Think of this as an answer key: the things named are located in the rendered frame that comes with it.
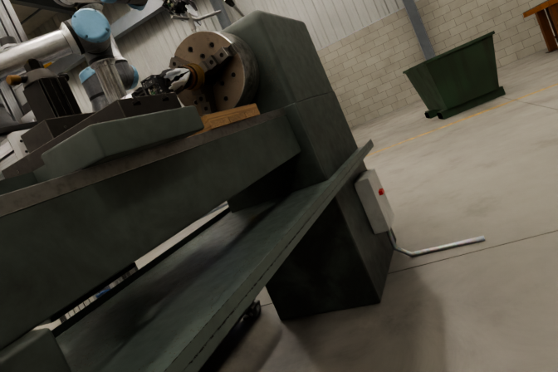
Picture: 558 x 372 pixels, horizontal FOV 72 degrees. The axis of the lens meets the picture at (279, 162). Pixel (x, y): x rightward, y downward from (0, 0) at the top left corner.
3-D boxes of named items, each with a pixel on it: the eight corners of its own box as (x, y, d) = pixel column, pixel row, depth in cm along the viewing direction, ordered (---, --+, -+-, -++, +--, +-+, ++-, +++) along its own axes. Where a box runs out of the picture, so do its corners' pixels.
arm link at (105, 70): (74, 39, 150) (124, 155, 154) (70, 27, 140) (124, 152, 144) (104, 31, 155) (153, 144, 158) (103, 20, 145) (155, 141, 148)
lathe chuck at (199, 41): (203, 126, 158) (173, 53, 155) (267, 98, 144) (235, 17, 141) (190, 129, 150) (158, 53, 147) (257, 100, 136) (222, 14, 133)
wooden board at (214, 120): (181, 151, 144) (177, 141, 143) (260, 114, 128) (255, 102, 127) (121, 172, 117) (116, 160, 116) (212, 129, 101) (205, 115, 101)
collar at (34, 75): (48, 90, 98) (42, 79, 98) (66, 76, 95) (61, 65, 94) (17, 92, 91) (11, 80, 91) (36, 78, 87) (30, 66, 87)
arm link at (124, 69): (106, 97, 185) (56, -13, 180) (132, 92, 197) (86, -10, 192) (119, 87, 178) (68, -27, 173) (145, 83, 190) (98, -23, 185)
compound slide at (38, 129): (100, 139, 108) (91, 122, 107) (123, 125, 103) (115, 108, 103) (29, 155, 89) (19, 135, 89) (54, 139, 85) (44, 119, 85)
